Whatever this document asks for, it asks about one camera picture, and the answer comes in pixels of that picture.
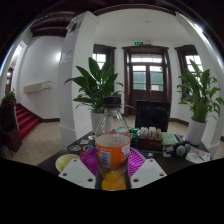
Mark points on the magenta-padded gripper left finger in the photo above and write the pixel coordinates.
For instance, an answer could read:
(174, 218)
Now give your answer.
(79, 173)

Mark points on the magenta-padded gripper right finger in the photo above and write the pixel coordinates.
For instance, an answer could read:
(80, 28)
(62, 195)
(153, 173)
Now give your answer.
(146, 173)

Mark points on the orange-labelled clear drink bottle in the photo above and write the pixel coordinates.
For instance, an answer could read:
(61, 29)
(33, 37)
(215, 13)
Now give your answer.
(112, 150)

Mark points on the pale yellow mug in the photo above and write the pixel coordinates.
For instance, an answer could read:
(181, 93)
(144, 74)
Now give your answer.
(65, 161)

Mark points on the small black case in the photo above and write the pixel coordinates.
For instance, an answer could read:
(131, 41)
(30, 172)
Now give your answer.
(151, 153)

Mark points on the wooden rack of small bottles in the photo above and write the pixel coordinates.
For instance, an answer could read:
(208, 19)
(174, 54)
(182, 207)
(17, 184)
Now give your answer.
(150, 140)

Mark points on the green cloth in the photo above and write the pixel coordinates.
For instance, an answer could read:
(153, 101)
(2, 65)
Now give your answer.
(169, 139)

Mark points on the black and grey microphones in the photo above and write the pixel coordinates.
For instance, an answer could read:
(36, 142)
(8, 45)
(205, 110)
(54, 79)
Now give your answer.
(182, 150)

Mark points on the green plant in white pot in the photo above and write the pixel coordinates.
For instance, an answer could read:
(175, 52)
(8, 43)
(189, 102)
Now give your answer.
(196, 131)
(97, 121)

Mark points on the printed magazine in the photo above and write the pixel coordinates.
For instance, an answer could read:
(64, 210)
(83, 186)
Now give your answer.
(198, 155)

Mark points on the black chair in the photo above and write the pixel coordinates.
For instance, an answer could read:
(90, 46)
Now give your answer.
(152, 116)

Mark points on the red carpeted staircase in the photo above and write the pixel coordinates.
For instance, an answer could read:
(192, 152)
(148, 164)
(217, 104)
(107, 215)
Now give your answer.
(28, 121)

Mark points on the dark wooden double door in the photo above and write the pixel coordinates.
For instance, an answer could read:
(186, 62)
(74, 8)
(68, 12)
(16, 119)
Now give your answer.
(146, 95)

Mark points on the dark wooden planter stand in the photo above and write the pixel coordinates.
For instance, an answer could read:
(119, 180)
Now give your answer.
(10, 126)

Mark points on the dark-framed window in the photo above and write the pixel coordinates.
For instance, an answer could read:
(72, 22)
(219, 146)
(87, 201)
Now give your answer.
(191, 61)
(100, 58)

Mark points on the green exit sign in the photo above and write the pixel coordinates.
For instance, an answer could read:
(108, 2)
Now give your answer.
(138, 43)

